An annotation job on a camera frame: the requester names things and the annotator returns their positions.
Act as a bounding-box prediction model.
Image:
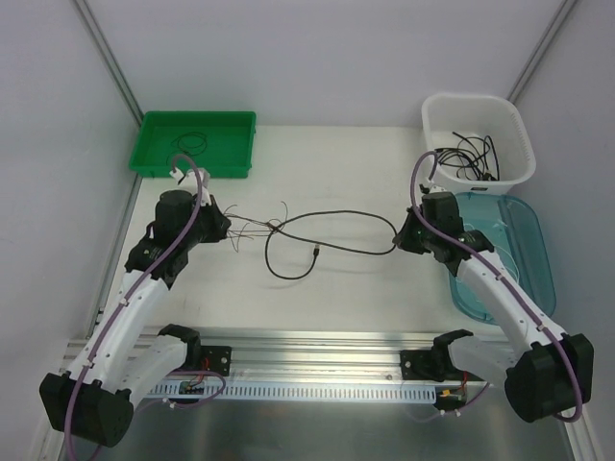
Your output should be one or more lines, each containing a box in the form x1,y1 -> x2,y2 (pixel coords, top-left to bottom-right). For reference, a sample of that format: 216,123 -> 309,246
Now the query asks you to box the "green plastic tray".
129,110 -> 257,179

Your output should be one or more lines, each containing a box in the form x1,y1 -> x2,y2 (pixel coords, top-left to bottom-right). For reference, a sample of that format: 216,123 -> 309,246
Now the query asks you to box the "white plastic basin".
421,93 -> 536,195

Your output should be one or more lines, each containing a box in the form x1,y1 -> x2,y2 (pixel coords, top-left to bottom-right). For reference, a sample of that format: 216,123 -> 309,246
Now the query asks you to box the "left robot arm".
39,189 -> 231,448

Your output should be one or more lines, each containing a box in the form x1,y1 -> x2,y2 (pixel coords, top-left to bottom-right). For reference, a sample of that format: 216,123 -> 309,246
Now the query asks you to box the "black ribbon cable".
450,130 -> 492,182

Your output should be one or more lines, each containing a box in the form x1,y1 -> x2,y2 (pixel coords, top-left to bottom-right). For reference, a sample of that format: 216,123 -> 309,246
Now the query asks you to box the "thin brown wire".
223,201 -> 292,254

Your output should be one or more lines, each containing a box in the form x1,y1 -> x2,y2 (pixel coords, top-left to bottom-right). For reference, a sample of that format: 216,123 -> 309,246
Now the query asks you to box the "thin white wire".
460,223 -> 523,289

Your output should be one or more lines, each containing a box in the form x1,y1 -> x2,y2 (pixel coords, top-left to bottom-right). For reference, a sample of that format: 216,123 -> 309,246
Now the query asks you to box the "teal transparent plastic bin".
456,193 -> 556,316

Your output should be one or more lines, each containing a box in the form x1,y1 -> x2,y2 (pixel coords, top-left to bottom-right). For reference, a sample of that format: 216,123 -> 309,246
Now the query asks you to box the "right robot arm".
393,191 -> 595,423

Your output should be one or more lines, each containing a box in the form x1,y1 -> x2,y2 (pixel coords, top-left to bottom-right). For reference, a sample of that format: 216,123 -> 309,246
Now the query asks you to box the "thin black wire loop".
165,132 -> 210,167

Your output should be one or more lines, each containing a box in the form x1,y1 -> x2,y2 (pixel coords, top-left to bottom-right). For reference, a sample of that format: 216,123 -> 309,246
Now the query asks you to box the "white slotted cable duct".
147,377 -> 436,404

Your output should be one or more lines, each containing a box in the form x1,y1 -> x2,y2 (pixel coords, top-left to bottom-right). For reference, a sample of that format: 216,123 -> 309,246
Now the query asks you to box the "black USB cable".
263,209 -> 400,280
434,134 -> 501,182
451,133 -> 501,182

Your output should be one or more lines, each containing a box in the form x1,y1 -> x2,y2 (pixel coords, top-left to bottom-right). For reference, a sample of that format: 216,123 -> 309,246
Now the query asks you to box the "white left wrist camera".
169,168 -> 212,206

